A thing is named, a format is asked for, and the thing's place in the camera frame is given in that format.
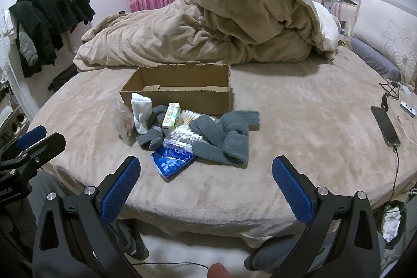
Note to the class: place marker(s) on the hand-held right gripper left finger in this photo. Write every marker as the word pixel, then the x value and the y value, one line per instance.
pixel 119 190

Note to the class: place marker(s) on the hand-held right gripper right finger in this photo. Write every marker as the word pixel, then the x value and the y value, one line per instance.
pixel 293 190

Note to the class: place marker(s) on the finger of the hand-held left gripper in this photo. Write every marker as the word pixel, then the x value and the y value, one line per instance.
pixel 31 137
pixel 45 146

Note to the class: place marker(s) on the blue packet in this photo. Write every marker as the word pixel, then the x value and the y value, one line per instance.
pixel 169 164

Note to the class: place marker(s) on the dark grey sock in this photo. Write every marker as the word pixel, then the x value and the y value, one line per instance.
pixel 151 138
pixel 159 113

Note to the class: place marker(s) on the clear plastic snack bag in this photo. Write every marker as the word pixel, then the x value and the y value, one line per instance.
pixel 122 125

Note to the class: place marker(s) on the white sock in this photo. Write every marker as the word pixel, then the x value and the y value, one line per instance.
pixel 141 115

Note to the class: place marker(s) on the grey fluffy sock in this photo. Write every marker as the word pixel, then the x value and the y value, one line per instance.
pixel 224 144
pixel 242 121

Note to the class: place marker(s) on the cotton swab bag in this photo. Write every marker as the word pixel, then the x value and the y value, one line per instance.
pixel 185 136

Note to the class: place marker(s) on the green orange snack packet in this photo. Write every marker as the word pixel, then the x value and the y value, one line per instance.
pixel 171 116

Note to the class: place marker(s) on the cardboard box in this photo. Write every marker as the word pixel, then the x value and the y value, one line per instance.
pixel 195 102

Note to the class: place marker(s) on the person's right hand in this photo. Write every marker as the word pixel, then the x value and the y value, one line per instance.
pixel 217 270

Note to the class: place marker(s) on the person's right leg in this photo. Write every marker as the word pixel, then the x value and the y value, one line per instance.
pixel 267 257

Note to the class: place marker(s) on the black trash bag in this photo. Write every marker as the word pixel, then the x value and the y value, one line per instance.
pixel 392 222

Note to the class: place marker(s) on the black smartphone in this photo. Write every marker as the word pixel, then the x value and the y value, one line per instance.
pixel 386 126

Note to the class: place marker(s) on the black clothes pile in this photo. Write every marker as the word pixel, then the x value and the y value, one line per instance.
pixel 42 17

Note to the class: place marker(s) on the black phone stand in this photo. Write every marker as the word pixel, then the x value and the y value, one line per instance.
pixel 391 90

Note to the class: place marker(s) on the white remote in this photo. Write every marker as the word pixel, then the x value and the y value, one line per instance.
pixel 409 108

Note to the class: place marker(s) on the grey pillow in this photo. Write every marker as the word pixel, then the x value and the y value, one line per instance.
pixel 374 58

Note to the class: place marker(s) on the beige duvet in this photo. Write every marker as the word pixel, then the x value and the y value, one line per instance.
pixel 182 33

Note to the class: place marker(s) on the floral embroidered pillow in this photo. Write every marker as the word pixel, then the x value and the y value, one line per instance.
pixel 387 33

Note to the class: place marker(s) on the striped cushion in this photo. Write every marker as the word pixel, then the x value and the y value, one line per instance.
pixel 342 12

